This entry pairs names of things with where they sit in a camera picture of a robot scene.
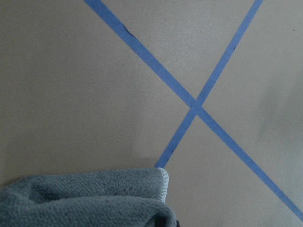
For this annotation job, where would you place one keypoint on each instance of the pink and grey towel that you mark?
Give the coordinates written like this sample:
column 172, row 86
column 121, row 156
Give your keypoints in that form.
column 115, row 198

